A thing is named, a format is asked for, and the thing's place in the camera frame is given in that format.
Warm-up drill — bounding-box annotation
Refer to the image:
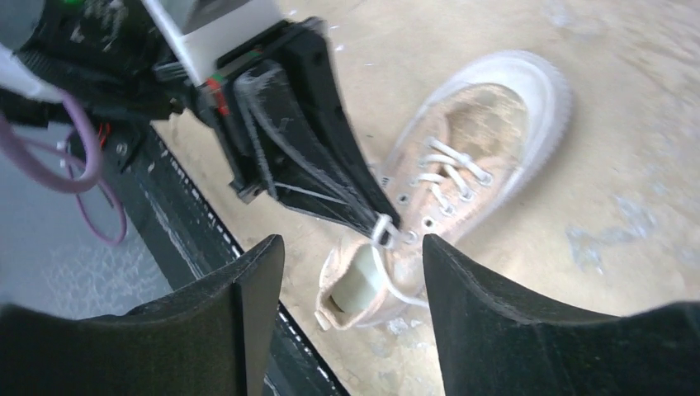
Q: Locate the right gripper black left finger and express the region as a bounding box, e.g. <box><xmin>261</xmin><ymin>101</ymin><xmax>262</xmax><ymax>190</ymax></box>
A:
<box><xmin>1</xmin><ymin>235</ymin><xmax>285</xmax><ymax>395</ymax></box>

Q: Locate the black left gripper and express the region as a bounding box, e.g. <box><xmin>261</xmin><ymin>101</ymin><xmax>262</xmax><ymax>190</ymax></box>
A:
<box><xmin>156</xmin><ymin>16</ymin><xmax>401</xmax><ymax>236</ymax></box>

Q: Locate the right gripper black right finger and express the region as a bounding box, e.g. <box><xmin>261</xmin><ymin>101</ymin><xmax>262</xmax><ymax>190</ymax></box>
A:
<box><xmin>423</xmin><ymin>234</ymin><xmax>699</xmax><ymax>395</ymax></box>

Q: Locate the beige canvas sneaker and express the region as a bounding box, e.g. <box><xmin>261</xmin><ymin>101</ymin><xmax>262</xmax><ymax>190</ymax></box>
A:
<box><xmin>315</xmin><ymin>50</ymin><xmax>573</xmax><ymax>330</ymax></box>

